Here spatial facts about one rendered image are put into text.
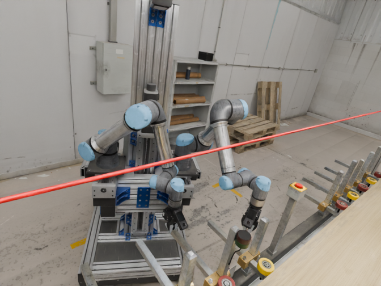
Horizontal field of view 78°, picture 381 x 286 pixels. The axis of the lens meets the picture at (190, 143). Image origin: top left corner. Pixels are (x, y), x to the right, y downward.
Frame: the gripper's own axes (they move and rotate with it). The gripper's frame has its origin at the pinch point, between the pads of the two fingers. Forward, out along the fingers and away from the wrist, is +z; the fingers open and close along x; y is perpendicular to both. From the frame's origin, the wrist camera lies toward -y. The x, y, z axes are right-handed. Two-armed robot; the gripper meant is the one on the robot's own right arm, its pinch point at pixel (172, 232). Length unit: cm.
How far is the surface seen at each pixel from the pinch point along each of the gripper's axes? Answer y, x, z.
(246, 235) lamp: -41, -5, -34
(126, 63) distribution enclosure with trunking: 213, -66, -61
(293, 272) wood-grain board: -57, -34, -7
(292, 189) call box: -35, -51, -38
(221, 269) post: -36.3, -2.2, -8.8
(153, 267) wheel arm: -21.7, 26.3, -13.3
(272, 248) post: -36, -53, 7
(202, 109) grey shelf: 217, -215, 10
